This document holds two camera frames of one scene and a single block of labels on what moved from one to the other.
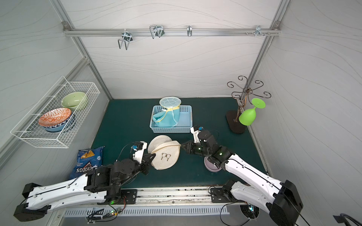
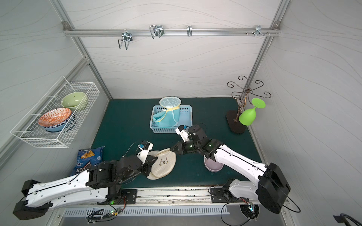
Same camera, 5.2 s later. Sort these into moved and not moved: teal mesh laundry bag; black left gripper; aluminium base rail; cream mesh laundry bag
Moved: cream mesh laundry bag
Not moved: aluminium base rail; black left gripper; teal mesh laundry bag
